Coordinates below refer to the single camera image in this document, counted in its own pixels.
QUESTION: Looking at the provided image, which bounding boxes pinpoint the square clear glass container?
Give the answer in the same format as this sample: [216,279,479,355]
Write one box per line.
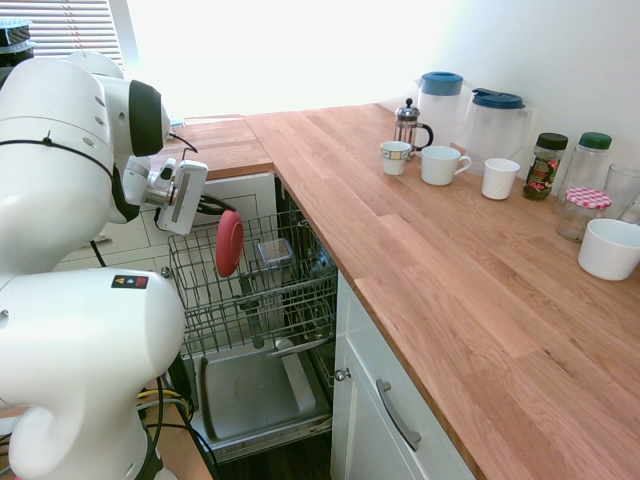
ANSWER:
[257,239,294,269]

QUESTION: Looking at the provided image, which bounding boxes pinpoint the black table clamp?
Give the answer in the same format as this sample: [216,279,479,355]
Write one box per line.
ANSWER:
[167,354,194,404]

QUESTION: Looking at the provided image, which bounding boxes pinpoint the white ceramic bowl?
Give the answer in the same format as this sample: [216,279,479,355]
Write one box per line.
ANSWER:
[577,218,640,281]

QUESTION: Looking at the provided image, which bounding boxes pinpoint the clear glass tumbler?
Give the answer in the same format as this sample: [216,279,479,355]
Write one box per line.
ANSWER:
[605,163,640,224]

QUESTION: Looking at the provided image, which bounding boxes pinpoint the brown window blind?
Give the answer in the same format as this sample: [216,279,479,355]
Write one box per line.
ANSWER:
[22,0,124,64]

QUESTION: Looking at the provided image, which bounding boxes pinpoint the long metal cabinet handle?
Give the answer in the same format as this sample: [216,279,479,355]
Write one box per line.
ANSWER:
[375,378,423,453]

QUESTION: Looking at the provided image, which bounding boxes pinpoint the clear pitcher light blue lid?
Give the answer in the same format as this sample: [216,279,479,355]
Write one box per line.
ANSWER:
[414,70,474,151]

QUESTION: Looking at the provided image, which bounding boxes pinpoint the white cabinet with long handle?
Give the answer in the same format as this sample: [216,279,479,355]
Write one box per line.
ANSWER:
[329,272,476,480]

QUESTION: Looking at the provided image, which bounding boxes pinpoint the dark jar black lid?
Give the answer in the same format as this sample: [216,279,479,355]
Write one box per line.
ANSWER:
[522,132,570,202]

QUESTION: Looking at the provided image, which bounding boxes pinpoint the glass French press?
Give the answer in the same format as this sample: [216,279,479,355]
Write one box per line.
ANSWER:
[393,97,435,162]

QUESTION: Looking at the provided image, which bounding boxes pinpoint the steel dishwasher door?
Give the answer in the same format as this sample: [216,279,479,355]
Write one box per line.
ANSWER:
[192,344,334,464]

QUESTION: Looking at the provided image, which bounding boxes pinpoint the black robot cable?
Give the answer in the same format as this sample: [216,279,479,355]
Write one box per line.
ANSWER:
[0,130,221,480]

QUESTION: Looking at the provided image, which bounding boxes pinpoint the clear jar green lid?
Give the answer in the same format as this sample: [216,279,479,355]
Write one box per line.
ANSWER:
[562,131,613,211]

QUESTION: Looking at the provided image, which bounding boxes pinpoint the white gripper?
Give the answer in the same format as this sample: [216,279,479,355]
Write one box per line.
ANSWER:
[158,160,237,236]

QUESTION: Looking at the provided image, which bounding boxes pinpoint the glass jar red checkered lid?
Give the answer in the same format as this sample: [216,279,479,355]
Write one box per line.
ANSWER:
[555,186,614,243]

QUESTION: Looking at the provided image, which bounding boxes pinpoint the pink plastic plate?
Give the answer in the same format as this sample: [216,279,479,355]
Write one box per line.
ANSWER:
[215,209,245,278]

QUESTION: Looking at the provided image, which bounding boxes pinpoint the small patterned white cup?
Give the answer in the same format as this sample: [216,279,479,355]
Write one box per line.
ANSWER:
[380,140,412,176]

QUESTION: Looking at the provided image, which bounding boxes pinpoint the white mug with handle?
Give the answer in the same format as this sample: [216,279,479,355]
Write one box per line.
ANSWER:
[420,145,473,187]

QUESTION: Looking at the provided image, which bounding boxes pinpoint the white ribbed cup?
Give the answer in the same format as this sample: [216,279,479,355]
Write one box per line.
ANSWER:
[481,157,522,201]

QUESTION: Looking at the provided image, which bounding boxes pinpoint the grey wire dishwasher rack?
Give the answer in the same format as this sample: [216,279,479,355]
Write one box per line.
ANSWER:
[167,212,340,357]

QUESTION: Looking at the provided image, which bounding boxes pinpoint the clear pitcher dark blue lid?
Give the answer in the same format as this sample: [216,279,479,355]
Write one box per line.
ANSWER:
[464,88,531,176]

